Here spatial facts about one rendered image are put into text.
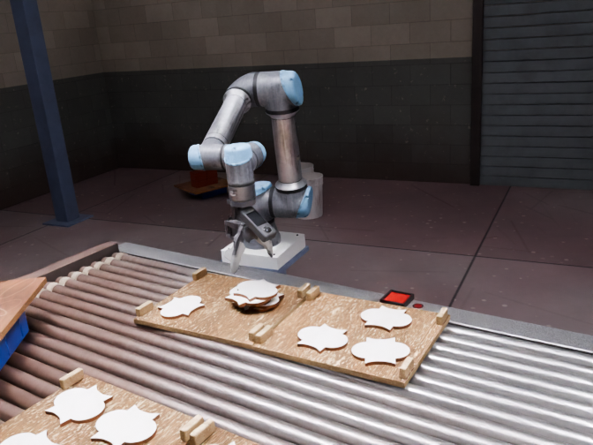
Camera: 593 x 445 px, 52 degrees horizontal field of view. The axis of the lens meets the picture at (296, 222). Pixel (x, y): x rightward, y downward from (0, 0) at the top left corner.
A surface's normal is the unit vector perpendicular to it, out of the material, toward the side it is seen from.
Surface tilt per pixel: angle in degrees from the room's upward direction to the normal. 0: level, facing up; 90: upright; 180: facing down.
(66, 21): 90
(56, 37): 90
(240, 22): 90
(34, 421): 0
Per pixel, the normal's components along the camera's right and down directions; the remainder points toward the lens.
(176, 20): -0.44, 0.32
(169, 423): -0.07, -0.95
